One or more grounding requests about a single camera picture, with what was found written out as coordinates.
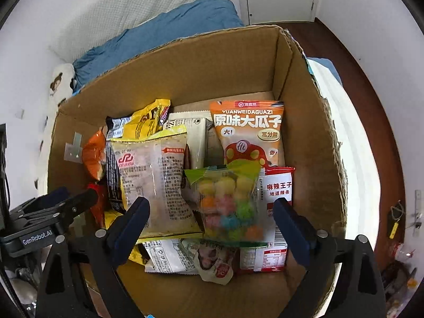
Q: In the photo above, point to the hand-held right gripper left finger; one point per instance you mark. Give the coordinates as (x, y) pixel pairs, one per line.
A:
(132, 225)

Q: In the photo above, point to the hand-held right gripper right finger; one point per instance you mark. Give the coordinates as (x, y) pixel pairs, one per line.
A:
(294, 228)

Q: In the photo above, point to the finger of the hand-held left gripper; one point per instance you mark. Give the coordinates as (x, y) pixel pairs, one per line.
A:
(81, 202)
(54, 194)

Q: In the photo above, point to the shiny orange snack packet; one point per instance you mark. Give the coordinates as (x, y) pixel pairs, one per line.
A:
(92, 152)

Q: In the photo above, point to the green packet of colourful balls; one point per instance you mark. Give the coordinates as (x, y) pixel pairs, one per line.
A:
(225, 205)

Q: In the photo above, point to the orange panda print snack packet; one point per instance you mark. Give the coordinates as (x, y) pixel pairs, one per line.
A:
(245, 122)

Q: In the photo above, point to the brown cardboard box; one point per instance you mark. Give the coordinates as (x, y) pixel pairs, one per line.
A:
(215, 66)

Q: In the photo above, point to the yellow foil snack packet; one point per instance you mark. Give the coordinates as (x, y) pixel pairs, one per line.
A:
(112, 219)

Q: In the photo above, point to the black snack packet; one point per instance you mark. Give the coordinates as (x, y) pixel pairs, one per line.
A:
(112, 172)

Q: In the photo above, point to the white printed snack packet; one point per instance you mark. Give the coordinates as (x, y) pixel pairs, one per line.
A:
(165, 255)

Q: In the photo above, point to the red white snack packet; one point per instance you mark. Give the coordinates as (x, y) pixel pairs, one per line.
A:
(276, 185)

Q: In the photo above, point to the clear bread packet yellow edge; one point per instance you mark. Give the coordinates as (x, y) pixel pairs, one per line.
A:
(159, 179)

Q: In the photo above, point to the small pink white snack packet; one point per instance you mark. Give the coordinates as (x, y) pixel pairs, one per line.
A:
(215, 265)

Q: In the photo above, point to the white striped cloth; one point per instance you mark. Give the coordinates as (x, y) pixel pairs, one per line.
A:
(357, 159)

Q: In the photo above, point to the black item with yellow tag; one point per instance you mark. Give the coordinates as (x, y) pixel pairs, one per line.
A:
(394, 228)

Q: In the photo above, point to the yellow brown print snack packet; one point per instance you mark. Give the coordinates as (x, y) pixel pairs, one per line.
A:
(145, 121)

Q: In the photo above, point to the clear plastic wrapper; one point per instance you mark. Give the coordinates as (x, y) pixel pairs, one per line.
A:
(404, 251)

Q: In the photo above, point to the bear printed white cloth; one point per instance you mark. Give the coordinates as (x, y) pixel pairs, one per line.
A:
(56, 82)

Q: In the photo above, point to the white grey snack packet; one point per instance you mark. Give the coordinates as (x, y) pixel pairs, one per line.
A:
(195, 132)

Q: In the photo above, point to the blue bed sheet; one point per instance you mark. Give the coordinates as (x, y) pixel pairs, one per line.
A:
(159, 33)

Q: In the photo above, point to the white wall switch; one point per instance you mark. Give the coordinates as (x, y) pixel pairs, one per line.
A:
(19, 113)

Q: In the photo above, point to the white wall outlet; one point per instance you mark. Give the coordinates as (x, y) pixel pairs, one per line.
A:
(419, 212)

